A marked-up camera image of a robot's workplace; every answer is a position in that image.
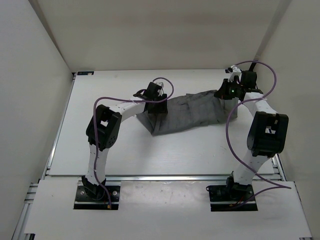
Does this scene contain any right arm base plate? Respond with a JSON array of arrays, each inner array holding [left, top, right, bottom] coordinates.
[[206, 177, 258, 212]]

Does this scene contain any left blue label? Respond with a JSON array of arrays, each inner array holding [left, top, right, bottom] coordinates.
[[77, 71, 95, 76]]

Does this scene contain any aluminium frame rail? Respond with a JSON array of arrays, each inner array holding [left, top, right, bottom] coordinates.
[[243, 70, 313, 238], [11, 72, 77, 240]]

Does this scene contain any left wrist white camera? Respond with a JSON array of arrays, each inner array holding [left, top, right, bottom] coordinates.
[[155, 81, 164, 90]]

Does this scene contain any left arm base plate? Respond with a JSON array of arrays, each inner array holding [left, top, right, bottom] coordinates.
[[73, 176, 121, 210]]

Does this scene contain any right aluminium frame rail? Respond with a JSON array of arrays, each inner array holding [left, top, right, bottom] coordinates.
[[243, 70, 313, 238]]

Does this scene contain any left aluminium frame rail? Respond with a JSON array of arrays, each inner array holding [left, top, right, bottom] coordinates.
[[11, 72, 77, 240]]

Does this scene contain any grey pleated skirt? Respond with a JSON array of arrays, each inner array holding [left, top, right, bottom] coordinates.
[[136, 90, 239, 136]]

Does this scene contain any aluminium front rail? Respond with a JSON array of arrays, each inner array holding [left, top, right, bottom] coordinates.
[[43, 173, 282, 182]]

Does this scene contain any wrist white camera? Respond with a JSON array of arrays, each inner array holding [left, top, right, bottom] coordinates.
[[227, 65, 242, 82], [155, 81, 164, 90]]

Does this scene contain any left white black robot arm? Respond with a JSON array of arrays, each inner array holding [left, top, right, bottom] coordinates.
[[81, 81, 169, 204]]

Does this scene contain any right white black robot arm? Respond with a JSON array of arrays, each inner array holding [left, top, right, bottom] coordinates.
[[214, 66, 289, 200]]

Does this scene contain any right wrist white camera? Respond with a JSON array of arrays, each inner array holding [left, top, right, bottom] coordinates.
[[227, 65, 242, 82]]

